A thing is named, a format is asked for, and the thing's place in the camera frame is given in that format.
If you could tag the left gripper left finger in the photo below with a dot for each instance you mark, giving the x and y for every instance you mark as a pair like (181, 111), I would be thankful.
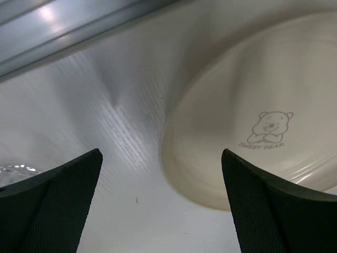
(47, 212)

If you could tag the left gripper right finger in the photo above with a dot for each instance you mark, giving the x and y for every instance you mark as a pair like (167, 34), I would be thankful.
(271, 214)

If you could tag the cream bear plate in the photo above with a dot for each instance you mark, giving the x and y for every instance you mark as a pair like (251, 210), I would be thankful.
(270, 99)

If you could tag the clear glass cup far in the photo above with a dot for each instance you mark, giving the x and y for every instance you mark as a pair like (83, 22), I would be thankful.
(13, 173)

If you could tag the aluminium frame rail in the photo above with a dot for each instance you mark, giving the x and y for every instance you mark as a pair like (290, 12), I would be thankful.
(33, 31)

